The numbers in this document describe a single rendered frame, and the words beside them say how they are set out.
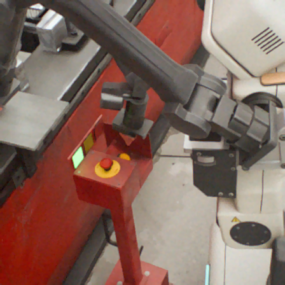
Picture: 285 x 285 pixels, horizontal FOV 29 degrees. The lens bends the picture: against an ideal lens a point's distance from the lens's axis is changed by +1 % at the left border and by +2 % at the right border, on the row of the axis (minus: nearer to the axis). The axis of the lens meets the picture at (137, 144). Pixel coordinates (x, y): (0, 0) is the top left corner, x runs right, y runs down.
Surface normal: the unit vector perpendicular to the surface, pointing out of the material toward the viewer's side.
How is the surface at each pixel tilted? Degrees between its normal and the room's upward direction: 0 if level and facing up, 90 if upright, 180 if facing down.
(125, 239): 90
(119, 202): 90
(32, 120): 0
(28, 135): 0
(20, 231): 90
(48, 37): 90
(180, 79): 63
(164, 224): 0
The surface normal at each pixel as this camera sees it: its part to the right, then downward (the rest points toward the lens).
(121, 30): 0.61, 0.04
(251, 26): -0.15, 0.70
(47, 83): -0.09, -0.71
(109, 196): -0.43, 0.66
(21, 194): 0.91, 0.22
